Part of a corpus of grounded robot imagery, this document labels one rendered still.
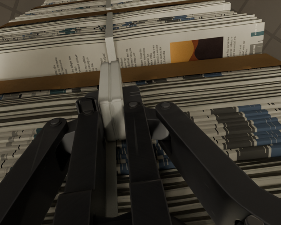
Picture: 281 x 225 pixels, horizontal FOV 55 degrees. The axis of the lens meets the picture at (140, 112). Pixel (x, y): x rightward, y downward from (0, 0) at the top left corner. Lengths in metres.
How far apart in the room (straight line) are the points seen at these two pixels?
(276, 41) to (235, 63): 1.06
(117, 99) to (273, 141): 0.11
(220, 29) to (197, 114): 0.14
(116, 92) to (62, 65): 0.17
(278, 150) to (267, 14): 1.15
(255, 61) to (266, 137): 0.14
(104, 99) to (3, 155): 0.08
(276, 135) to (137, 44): 0.18
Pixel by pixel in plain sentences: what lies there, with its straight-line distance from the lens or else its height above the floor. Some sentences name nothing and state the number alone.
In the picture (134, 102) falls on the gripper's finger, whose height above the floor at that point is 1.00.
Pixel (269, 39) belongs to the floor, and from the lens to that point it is 1.36.
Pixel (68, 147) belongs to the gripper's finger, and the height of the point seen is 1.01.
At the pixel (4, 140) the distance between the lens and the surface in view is 0.22.
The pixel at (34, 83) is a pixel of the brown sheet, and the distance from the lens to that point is 0.31.
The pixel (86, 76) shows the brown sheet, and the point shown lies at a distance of 0.31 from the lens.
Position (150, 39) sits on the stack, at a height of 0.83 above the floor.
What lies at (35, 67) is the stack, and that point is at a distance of 0.34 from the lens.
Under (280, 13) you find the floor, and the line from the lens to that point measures 1.35.
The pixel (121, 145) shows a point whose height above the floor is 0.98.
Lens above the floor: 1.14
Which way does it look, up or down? 60 degrees down
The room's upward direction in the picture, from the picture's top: 168 degrees clockwise
